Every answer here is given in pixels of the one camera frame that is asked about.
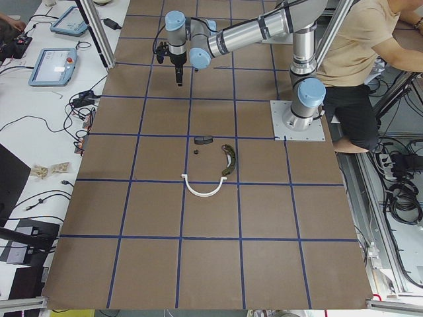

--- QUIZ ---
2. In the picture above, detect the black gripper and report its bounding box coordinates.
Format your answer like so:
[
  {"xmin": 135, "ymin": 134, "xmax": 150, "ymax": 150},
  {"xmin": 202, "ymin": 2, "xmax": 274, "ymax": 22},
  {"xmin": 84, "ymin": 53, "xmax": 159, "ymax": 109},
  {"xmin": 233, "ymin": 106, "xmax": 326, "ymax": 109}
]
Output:
[{"xmin": 169, "ymin": 52, "xmax": 186, "ymax": 87}]

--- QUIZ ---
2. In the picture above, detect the black power adapter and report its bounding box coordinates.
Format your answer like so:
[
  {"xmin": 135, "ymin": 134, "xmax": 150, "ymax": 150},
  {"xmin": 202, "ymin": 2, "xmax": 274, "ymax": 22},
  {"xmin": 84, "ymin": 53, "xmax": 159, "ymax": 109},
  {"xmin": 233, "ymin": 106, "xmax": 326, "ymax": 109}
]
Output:
[{"xmin": 103, "ymin": 18, "xmax": 122, "ymax": 30}]

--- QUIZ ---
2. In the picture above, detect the black brake pad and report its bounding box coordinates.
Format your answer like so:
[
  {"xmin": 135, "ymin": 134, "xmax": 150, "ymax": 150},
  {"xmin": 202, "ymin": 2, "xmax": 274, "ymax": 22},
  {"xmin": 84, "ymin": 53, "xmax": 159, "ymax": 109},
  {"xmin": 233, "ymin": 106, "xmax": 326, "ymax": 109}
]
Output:
[{"xmin": 194, "ymin": 135, "xmax": 213, "ymax": 145}]

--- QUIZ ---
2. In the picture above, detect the black usb hub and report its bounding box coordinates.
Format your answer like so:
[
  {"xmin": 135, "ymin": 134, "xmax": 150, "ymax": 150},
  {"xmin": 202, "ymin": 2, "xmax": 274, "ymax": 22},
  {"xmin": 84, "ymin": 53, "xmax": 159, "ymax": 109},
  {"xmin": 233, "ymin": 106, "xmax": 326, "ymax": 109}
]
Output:
[{"xmin": 71, "ymin": 90, "xmax": 101, "ymax": 108}]

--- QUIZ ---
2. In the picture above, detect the olive curved brake shoe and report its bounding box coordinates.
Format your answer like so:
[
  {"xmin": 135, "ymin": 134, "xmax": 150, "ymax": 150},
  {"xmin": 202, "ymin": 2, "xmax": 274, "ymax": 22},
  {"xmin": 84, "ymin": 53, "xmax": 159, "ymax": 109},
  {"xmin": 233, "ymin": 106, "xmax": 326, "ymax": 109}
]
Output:
[{"xmin": 221, "ymin": 144, "xmax": 237, "ymax": 176}]

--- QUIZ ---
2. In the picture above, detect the far blue teach pendant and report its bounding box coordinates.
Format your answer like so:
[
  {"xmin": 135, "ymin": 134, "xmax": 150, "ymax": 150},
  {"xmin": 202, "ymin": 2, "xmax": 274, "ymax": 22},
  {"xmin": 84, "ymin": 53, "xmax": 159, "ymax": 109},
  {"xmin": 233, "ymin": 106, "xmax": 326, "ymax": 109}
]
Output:
[{"xmin": 50, "ymin": 6, "xmax": 87, "ymax": 37}]

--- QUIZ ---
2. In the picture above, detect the blue teach pendant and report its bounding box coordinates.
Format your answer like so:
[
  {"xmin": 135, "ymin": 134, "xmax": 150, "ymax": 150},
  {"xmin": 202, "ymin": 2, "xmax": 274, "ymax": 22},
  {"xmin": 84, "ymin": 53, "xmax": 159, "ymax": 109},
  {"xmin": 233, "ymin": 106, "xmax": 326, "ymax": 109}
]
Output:
[
  {"xmin": 28, "ymin": 48, "xmax": 77, "ymax": 87},
  {"xmin": 50, "ymin": 6, "xmax": 87, "ymax": 37}
]

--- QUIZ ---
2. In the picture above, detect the near blue teach pendant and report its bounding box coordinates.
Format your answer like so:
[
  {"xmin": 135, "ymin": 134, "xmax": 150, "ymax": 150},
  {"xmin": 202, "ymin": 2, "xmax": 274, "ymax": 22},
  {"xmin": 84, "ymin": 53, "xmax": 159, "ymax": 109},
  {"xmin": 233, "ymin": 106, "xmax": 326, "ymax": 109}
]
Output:
[{"xmin": 28, "ymin": 48, "xmax": 77, "ymax": 87}]

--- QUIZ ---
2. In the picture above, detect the brown grid table mat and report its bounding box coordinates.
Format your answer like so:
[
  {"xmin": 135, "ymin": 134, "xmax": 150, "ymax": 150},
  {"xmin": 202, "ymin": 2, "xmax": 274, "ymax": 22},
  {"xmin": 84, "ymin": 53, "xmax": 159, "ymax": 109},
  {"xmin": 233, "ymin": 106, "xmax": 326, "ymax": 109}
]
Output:
[{"xmin": 44, "ymin": 1, "xmax": 372, "ymax": 310}]

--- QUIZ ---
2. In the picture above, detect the bag of wooden pieces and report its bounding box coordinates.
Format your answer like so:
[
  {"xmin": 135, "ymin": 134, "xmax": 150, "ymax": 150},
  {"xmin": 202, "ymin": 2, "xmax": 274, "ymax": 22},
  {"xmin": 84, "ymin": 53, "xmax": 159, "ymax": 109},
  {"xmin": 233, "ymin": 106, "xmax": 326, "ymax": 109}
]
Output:
[
  {"xmin": 30, "ymin": 164, "xmax": 49, "ymax": 179},
  {"xmin": 48, "ymin": 162, "xmax": 71, "ymax": 174}
]

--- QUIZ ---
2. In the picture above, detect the seated person beige shirt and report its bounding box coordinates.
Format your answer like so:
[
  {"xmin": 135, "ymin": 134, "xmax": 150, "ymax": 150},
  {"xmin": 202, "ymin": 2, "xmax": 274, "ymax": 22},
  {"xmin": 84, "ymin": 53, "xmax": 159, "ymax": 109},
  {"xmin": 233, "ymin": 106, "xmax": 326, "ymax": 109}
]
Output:
[{"xmin": 317, "ymin": 1, "xmax": 422, "ymax": 154}]

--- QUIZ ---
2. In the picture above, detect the power strip with plugs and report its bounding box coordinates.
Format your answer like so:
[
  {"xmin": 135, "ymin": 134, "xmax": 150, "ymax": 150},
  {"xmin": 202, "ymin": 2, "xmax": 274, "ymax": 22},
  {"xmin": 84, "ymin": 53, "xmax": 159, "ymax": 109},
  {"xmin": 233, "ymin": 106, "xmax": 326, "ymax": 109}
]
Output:
[{"xmin": 376, "ymin": 153, "xmax": 396, "ymax": 182}]

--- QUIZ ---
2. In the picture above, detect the black monitor stand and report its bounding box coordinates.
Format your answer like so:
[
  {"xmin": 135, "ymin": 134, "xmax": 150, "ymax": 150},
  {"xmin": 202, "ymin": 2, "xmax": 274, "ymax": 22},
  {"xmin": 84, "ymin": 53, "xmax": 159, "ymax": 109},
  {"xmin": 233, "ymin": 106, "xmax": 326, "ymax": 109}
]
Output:
[{"xmin": 1, "ymin": 146, "xmax": 59, "ymax": 299}]

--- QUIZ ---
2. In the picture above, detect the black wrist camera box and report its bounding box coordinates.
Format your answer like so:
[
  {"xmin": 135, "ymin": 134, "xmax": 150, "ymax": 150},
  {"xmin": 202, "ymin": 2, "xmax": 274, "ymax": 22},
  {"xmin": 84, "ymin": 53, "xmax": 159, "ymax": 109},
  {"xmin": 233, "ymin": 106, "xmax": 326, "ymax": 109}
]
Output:
[{"xmin": 155, "ymin": 42, "xmax": 169, "ymax": 64}]

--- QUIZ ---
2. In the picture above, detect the aluminium frame post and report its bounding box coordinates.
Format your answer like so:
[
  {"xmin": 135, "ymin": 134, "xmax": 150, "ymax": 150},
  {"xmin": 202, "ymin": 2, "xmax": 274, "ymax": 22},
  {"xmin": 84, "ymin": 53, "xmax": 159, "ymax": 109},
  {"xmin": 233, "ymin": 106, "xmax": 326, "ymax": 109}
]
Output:
[{"xmin": 75, "ymin": 0, "xmax": 116, "ymax": 69}]

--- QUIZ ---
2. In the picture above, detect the white curved plastic bracket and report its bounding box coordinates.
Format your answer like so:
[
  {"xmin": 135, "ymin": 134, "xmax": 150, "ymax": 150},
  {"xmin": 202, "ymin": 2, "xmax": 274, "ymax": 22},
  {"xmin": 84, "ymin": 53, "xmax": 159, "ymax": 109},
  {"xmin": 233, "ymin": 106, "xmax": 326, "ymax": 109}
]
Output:
[{"xmin": 180, "ymin": 174, "xmax": 227, "ymax": 198}]

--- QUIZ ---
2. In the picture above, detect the black cable bundle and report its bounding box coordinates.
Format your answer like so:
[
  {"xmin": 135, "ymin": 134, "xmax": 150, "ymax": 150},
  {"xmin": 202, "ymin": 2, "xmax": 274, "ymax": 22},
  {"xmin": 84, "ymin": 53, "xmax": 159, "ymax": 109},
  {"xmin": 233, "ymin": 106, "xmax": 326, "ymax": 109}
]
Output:
[{"xmin": 386, "ymin": 180, "xmax": 423, "ymax": 226}]

